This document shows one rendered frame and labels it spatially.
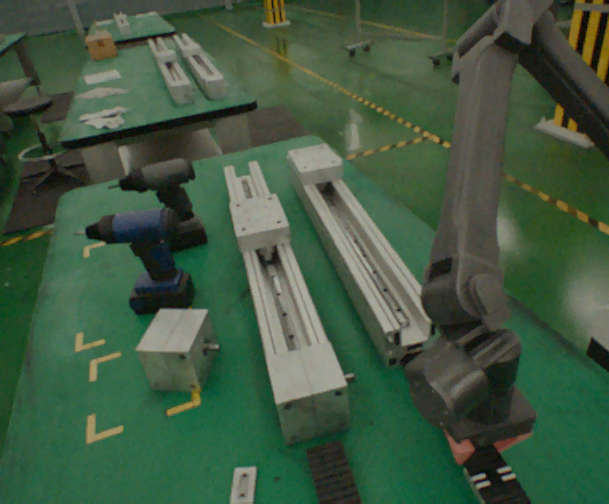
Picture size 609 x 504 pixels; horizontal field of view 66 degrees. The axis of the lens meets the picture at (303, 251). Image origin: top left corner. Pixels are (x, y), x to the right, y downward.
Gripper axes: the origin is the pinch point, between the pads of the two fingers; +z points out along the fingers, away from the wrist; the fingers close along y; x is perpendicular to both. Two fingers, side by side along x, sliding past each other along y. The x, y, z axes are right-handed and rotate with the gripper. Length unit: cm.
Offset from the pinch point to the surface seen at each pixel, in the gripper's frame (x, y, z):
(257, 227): -53, 20, -9
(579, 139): -236, -219, 77
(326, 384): -11.3, 16.7, -6.2
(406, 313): -26.3, -1.5, -1.4
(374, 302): -26.7, 4.2, -5.3
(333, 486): -0.5, 19.2, -0.1
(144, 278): -52, 45, -3
